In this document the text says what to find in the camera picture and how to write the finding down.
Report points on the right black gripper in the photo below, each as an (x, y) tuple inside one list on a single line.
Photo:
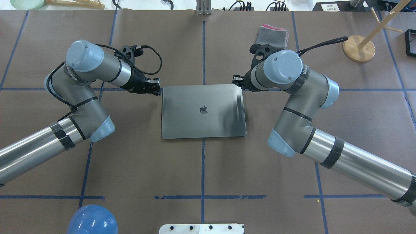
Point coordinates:
[(246, 80)]

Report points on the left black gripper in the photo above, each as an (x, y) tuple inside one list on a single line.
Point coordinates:
[(137, 82)]

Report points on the silver laptop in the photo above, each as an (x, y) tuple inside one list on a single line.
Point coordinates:
[(202, 111)]

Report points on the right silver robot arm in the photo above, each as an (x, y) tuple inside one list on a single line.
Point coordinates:
[(295, 131)]

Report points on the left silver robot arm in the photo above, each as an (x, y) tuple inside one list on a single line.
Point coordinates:
[(70, 83)]

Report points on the grey folded cloth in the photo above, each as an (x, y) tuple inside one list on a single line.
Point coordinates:
[(274, 36)]

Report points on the wooden dish rack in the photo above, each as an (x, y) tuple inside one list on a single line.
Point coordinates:
[(91, 4)]

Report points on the wooden mug tree stand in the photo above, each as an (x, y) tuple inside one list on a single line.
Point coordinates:
[(359, 48)]

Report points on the blue desk lamp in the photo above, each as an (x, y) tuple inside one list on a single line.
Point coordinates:
[(92, 219)]

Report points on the light green plate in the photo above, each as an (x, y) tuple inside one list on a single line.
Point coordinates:
[(27, 4)]

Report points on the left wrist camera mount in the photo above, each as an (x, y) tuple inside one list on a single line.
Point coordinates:
[(129, 53)]

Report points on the aluminium frame post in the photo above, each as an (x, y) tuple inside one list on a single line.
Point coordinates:
[(203, 7)]

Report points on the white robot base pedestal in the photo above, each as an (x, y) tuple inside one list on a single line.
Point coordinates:
[(217, 228)]

